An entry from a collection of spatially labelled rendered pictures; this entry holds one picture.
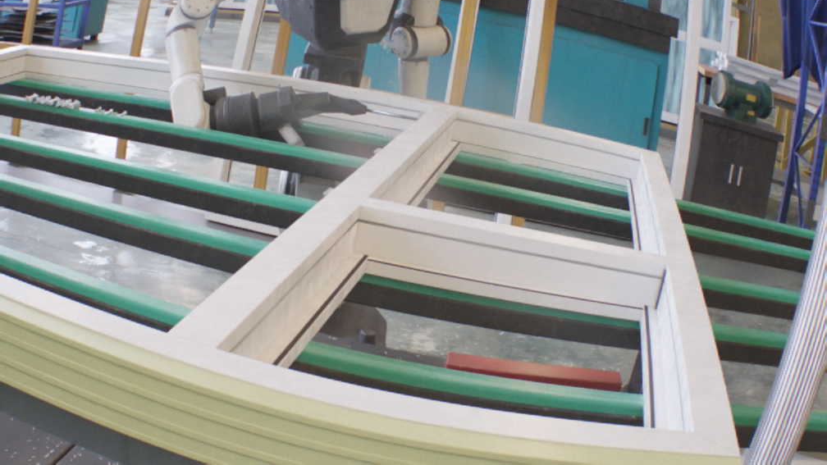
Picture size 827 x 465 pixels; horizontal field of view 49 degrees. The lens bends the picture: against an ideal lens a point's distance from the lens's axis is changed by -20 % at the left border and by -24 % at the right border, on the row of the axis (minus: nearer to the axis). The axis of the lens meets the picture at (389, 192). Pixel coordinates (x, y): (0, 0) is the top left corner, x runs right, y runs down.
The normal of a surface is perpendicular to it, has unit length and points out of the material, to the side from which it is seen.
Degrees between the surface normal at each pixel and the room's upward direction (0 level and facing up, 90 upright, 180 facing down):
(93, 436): 90
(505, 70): 90
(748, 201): 90
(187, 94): 61
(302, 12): 109
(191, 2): 51
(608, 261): 90
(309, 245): 0
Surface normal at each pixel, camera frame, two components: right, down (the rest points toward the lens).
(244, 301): 0.15, -0.96
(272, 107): -0.11, -0.22
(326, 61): -0.07, 0.44
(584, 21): -0.18, 0.19
